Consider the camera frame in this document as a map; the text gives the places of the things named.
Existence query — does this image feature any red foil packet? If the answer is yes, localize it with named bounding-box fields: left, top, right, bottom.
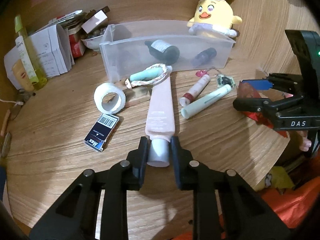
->
left=233, top=79, right=292, bottom=129

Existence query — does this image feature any green black keychain charm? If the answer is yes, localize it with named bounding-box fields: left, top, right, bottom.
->
left=216, top=74, right=236, bottom=89

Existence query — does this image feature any pale green long tube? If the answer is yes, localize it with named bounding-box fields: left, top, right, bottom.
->
left=181, top=84, right=232, bottom=119

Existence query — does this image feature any black barcode small box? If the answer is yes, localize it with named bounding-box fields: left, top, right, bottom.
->
left=84, top=114, right=120, bottom=152

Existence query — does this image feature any pink cream tube white cap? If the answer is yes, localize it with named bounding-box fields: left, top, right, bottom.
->
left=145, top=75, right=175, bottom=167

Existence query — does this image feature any white tape roll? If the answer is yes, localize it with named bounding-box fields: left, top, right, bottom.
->
left=93, top=82, right=126, bottom=114

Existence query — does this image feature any person right hand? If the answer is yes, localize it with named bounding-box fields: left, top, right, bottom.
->
left=298, top=131, right=312, bottom=152

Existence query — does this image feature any purple small bottle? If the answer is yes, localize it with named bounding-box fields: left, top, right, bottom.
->
left=191, top=48, right=217, bottom=67

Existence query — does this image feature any pink red lip tube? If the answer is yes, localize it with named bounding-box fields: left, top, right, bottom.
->
left=179, top=74, right=210, bottom=107

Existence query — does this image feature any yellow chick bunny plush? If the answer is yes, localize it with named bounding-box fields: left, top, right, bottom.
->
left=187, top=0, right=242, bottom=38

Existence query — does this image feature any dark bottle white label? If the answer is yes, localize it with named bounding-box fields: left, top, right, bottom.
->
left=144, top=40, right=180, bottom=65

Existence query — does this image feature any mint oval case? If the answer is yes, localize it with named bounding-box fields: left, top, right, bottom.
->
left=129, top=67, right=163, bottom=82

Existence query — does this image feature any yellow green spray bottle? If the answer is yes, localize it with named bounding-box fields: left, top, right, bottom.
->
left=14, top=15, right=47, bottom=90

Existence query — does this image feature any beige cosmetic tube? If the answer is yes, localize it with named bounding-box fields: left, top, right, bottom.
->
left=12, top=59, right=34, bottom=92

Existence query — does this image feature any clear plastic organizer bin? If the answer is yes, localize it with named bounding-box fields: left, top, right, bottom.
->
left=99, top=20, right=235, bottom=82

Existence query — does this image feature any red box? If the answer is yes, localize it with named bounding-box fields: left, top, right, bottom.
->
left=68, top=30, right=86, bottom=58

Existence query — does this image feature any white folded paper stack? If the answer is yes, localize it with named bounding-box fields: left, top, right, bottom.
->
left=3, top=23, right=75, bottom=91

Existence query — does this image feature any white pink small box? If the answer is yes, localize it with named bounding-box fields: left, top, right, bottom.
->
left=81, top=6, right=110, bottom=34

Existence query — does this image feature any pink flower charm chain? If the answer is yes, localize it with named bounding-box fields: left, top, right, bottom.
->
left=195, top=66, right=223, bottom=79

